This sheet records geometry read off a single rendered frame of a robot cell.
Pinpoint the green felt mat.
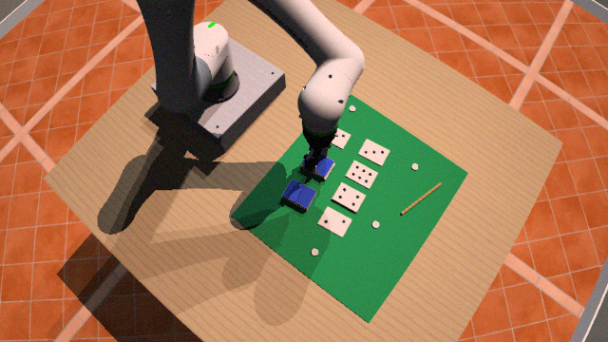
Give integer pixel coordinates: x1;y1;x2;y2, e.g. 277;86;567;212
232;94;468;323

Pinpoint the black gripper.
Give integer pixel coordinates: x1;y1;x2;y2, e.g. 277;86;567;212
303;141;331;174

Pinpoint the blue card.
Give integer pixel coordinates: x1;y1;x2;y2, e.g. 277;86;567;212
316;154;334;178
282;179;316;208

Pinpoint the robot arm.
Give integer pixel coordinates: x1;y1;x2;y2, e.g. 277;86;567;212
136;0;365;145

